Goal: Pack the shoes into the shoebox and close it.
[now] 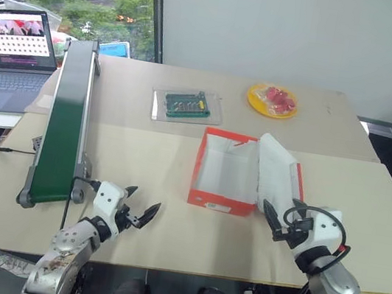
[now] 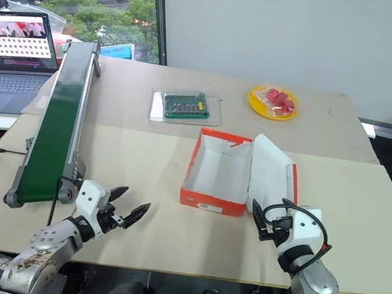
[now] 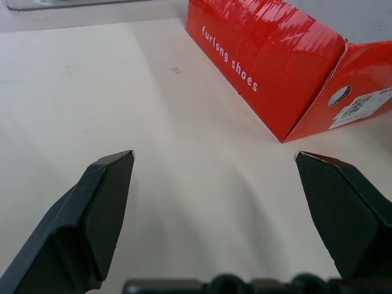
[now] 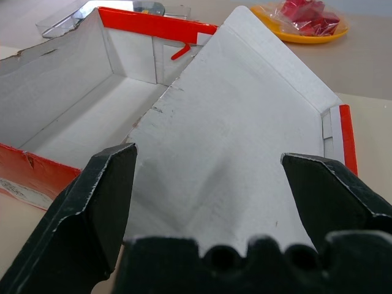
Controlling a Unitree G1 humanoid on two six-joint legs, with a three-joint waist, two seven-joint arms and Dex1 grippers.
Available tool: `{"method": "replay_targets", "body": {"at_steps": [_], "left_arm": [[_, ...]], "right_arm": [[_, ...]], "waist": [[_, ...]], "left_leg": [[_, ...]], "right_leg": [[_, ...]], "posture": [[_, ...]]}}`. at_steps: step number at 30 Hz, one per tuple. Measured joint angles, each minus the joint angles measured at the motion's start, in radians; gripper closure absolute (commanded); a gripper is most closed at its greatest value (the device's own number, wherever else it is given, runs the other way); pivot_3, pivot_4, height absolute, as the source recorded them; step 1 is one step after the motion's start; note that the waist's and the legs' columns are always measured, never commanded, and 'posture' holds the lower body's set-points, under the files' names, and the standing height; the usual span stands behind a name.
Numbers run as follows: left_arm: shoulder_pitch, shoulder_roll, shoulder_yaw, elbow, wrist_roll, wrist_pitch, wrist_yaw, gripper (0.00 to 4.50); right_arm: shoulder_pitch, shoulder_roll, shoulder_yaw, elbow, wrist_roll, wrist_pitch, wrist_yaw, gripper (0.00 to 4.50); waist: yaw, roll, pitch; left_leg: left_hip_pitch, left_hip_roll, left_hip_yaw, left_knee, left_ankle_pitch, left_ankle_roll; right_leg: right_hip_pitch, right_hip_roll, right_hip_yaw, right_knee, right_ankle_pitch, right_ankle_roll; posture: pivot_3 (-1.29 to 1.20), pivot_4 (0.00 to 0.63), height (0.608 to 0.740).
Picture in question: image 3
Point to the red shoe box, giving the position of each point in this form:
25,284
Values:
275,61

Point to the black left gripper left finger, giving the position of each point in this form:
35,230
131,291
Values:
76,220

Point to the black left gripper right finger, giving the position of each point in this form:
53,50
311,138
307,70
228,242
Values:
346,214

